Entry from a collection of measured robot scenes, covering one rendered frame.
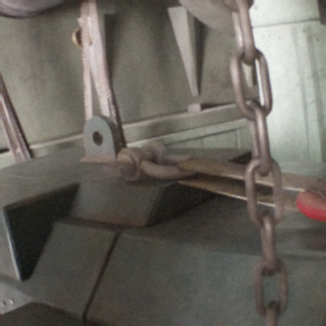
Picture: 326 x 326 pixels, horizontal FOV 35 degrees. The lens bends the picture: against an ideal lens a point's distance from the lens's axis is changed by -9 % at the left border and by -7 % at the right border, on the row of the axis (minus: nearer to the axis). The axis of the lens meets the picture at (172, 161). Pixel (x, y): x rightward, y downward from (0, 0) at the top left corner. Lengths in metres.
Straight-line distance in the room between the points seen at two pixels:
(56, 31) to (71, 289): 0.82
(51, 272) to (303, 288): 0.29
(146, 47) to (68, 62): 0.21
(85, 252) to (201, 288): 0.15
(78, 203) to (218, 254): 0.22
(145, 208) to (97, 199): 0.07
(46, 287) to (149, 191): 0.15
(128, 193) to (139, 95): 0.78
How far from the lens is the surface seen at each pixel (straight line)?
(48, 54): 1.25
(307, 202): 0.46
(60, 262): 0.58
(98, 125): 0.74
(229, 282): 0.44
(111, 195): 0.59
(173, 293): 0.47
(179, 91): 1.39
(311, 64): 1.03
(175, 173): 0.55
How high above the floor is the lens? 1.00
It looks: 11 degrees down
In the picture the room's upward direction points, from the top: 8 degrees counter-clockwise
